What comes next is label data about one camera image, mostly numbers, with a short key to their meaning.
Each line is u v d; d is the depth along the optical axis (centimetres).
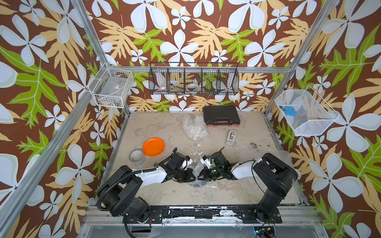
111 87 87
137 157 95
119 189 45
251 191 82
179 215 75
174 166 70
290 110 85
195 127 101
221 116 116
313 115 77
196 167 84
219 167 75
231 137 101
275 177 47
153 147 100
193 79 98
